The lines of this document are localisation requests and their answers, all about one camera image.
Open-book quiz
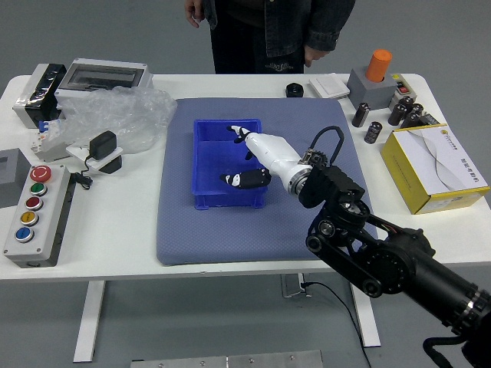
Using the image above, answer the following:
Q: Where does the white flat plate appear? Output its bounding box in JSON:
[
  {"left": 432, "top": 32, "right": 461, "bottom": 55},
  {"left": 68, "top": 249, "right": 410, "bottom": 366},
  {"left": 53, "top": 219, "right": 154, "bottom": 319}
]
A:
[{"left": 64, "top": 140, "right": 126, "bottom": 172}]

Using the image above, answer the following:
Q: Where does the black power adapter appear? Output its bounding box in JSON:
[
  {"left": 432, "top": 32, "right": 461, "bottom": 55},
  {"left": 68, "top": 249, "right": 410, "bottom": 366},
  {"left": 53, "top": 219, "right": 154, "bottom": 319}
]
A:
[{"left": 88, "top": 130, "right": 118, "bottom": 161}]

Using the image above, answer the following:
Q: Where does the grey push-button control box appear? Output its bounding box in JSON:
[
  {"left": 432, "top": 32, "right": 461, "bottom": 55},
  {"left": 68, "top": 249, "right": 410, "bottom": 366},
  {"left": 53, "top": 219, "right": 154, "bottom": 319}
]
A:
[{"left": 2, "top": 164, "right": 76, "bottom": 268}]

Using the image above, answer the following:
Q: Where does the person's left hand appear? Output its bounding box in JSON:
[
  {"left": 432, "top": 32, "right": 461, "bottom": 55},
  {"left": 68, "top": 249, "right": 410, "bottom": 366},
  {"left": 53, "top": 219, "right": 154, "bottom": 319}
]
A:
[{"left": 304, "top": 45, "right": 327, "bottom": 68}]

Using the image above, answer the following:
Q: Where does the silver metal plate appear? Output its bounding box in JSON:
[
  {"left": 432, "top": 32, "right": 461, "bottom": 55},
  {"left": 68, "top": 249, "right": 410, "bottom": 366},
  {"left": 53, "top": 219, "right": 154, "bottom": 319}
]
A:
[{"left": 130, "top": 349, "right": 324, "bottom": 368}]

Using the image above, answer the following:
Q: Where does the person's right hand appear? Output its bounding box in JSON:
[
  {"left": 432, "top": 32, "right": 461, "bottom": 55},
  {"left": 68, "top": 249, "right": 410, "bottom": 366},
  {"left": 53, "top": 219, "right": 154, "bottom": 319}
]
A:
[{"left": 183, "top": 0, "right": 204, "bottom": 28}]

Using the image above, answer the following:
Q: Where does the yellow white cardboard box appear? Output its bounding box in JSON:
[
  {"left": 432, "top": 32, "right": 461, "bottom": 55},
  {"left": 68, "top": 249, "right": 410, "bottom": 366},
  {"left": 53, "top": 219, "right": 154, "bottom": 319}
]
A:
[{"left": 380, "top": 123, "right": 491, "bottom": 215}]

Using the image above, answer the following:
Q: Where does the grey distribution box clear cover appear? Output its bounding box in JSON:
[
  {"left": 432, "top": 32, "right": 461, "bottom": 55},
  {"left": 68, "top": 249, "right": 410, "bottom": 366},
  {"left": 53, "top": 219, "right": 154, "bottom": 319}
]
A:
[{"left": 55, "top": 57, "right": 154, "bottom": 103}]

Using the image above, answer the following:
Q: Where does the blue-grey padded mat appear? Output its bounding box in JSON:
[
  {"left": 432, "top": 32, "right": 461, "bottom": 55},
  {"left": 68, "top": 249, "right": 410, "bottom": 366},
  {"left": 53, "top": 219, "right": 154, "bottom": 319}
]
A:
[{"left": 155, "top": 97, "right": 381, "bottom": 267}]

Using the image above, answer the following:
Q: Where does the person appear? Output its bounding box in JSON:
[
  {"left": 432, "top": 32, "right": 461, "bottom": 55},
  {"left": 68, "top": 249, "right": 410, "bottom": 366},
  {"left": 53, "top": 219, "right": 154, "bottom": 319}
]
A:
[{"left": 183, "top": 0, "right": 357, "bottom": 75}]

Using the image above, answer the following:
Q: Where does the black adapter cord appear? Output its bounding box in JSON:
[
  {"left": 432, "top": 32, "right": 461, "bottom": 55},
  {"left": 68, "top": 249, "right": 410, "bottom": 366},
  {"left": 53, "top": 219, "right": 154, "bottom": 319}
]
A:
[{"left": 71, "top": 153, "right": 95, "bottom": 191}]

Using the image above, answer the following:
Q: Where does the orange cylinder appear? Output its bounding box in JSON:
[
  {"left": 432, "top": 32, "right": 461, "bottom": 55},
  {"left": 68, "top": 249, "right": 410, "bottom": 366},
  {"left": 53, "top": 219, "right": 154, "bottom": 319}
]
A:
[{"left": 365, "top": 48, "right": 393, "bottom": 82}]

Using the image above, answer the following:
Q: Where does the plain grey box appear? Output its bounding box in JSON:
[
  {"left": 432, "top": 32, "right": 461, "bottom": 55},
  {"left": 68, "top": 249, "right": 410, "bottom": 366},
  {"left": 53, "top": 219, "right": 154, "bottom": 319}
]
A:
[{"left": 0, "top": 148, "right": 32, "bottom": 210}]

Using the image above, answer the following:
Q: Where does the white circuit breaker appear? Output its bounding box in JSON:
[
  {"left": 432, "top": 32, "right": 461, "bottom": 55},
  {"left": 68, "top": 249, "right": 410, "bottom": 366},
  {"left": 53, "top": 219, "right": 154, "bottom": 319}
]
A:
[{"left": 30, "top": 118, "right": 68, "bottom": 163}]

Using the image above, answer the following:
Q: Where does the white red-button switch box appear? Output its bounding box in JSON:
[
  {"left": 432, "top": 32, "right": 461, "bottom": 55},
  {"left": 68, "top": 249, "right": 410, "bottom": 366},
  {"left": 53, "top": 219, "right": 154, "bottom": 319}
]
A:
[{"left": 389, "top": 72, "right": 414, "bottom": 108}]

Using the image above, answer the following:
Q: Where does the white wall switch panel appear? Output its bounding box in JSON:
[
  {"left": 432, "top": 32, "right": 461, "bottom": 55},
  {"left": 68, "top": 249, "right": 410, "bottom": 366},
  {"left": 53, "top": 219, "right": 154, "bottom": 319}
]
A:
[{"left": 308, "top": 75, "right": 351, "bottom": 99}]

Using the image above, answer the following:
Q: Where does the grey block holder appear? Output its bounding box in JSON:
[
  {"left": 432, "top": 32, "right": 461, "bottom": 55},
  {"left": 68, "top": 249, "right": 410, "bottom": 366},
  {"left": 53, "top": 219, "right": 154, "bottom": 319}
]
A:
[{"left": 348, "top": 67, "right": 398, "bottom": 110}]

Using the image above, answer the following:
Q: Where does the black floor cable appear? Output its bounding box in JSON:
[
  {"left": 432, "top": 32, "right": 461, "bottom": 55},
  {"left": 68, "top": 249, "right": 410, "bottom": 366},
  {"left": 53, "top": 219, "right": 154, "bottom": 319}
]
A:
[{"left": 301, "top": 281, "right": 373, "bottom": 368}]

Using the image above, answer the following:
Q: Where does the clear plastic bag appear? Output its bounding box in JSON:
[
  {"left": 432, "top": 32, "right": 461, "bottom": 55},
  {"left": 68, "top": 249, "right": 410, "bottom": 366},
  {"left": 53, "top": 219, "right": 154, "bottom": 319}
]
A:
[{"left": 57, "top": 86, "right": 178, "bottom": 155}]

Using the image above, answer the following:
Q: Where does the blue plastic bin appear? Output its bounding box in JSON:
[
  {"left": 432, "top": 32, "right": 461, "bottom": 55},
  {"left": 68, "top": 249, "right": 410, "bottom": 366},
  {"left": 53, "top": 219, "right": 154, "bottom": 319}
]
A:
[{"left": 190, "top": 118, "right": 269, "bottom": 211}]

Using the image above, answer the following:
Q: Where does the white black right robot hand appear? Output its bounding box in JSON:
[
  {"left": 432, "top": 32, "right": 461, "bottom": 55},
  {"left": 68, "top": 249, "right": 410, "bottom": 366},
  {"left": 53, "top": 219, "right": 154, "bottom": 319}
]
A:
[{"left": 219, "top": 124, "right": 308, "bottom": 192}]

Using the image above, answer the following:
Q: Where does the white table leg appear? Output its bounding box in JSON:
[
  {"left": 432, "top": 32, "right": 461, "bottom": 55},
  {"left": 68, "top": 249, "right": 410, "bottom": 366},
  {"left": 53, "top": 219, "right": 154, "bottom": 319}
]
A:
[
  {"left": 72, "top": 280, "right": 107, "bottom": 363},
  {"left": 347, "top": 271, "right": 382, "bottom": 348}
]

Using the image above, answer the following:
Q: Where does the under-table power box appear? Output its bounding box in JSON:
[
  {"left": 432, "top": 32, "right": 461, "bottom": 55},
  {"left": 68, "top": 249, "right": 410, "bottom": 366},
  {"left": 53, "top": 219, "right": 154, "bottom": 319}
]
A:
[{"left": 280, "top": 272, "right": 312, "bottom": 299}]

